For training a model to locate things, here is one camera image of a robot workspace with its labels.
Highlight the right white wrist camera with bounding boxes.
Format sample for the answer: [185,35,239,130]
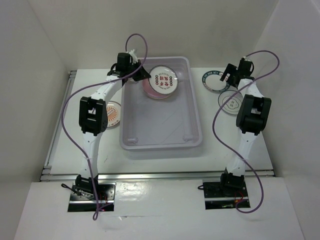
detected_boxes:
[241,56,252,62]

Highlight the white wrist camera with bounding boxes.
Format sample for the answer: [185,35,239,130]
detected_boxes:
[127,49,139,64]
[241,56,252,62]

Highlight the pink plastic plate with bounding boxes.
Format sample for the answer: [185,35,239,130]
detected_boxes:
[142,74,179,96]

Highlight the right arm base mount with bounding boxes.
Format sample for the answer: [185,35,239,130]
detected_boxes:
[197,172,251,210]

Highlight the orange sunburst pattern plate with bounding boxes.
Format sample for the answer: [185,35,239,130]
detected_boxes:
[106,101,121,128]

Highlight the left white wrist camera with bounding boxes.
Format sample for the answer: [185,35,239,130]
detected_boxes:
[127,49,139,64]

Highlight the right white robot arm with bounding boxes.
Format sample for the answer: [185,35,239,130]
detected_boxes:
[218,57,272,197]

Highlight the white plate red characters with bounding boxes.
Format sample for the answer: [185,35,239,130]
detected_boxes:
[148,65,179,96]

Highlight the lavender plastic plate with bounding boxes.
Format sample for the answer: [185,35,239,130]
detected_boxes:
[145,92,172,98]

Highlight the teal rimmed white plate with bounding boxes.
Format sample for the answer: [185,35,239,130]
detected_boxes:
[201,70,230,93]

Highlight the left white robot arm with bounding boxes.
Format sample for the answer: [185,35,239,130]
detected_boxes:
[75,49,150,200]

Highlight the white plate black outline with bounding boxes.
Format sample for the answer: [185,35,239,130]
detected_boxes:
[218,90,243,116]

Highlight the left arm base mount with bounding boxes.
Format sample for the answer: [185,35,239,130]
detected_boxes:
[61,183,116,213]

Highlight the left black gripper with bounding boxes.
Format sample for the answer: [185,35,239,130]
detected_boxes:
[125,59,150,82]

